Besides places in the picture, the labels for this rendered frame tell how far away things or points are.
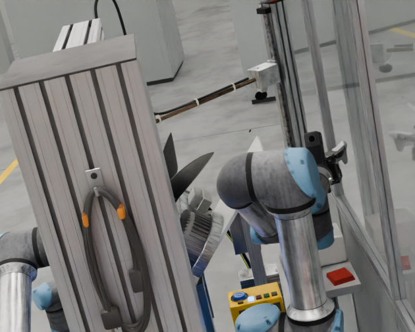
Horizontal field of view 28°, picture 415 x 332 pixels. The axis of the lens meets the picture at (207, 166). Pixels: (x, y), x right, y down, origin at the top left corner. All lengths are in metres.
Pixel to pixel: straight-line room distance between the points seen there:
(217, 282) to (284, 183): 3.18
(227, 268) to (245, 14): 3.55
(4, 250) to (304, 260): 0.85
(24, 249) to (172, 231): 0.86
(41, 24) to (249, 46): 3.00
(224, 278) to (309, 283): 3.07
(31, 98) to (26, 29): 8.74
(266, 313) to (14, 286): 0.68
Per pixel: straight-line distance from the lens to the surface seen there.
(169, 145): 3.06
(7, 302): 2.26
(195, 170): 2.79
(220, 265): 5.17
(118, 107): 1.46
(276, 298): 2.52
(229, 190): 1.88
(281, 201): 1.85
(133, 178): 1.49
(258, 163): 1.85
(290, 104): 3.11
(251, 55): 8.16
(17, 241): 2.34
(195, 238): 2.86
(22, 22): 10.19
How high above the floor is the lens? 2.31
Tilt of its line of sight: 20 degrees down
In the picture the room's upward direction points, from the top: 13 degrees counter-clockwise
